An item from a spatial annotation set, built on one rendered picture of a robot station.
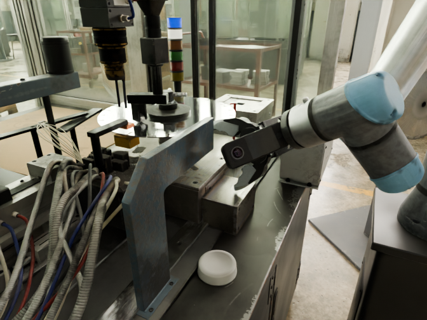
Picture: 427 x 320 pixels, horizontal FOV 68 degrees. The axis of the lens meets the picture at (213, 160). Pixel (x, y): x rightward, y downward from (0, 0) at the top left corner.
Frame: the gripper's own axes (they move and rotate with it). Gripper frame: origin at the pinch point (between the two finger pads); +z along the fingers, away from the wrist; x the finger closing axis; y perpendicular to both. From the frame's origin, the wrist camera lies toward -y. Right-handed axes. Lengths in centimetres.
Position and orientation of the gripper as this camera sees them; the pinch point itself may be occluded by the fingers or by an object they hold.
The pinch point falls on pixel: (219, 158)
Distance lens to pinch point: 67.7
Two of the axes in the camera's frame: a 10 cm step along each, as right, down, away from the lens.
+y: 7.0, -2.8, 6.5
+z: -6.1, 2.3, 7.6
